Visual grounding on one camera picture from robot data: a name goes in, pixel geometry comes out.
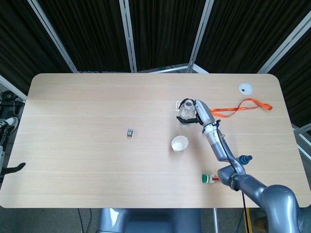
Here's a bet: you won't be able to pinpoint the left robot hand black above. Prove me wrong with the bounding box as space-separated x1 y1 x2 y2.
3 162 27 175

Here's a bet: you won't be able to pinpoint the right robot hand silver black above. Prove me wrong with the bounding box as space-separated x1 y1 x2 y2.
176 98 216 126

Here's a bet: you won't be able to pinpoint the transparent water bottle green label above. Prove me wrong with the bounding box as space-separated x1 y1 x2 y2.
178 100 197 127

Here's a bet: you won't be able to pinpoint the small white paper cup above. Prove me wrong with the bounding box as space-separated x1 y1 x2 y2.
171 135 190 153

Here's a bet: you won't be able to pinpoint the white black sneaker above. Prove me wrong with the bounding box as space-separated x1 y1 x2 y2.
0 116 19 133

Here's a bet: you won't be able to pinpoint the silver partition base bar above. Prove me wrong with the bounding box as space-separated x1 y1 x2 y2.
158 63 210 74

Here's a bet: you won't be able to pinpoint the green and white toy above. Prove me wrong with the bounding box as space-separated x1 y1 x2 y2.
201 173 221 184

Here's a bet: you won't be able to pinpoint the silver table leg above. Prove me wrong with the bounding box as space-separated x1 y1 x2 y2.
213 208 220 233

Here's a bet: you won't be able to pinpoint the grey robot torso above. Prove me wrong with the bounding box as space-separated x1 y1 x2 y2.
97 208 203 233

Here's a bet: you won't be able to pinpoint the white round cable grommet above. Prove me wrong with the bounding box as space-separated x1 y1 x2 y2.
238 83 254 96

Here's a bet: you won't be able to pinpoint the orange lanyard strap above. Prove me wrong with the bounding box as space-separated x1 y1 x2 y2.
209 98 274 119

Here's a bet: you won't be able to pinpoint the black cable bundle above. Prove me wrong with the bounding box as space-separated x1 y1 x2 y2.
0 90 26 117

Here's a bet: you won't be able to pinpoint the silver partition post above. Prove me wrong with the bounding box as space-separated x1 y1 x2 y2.
186 0 215 73
292 122 311 157
0 74 28 101
27 0 79 73
257 11 311 74
118 0 138 73

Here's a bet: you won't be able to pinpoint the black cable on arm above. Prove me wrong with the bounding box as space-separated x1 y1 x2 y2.
213 119 252 233

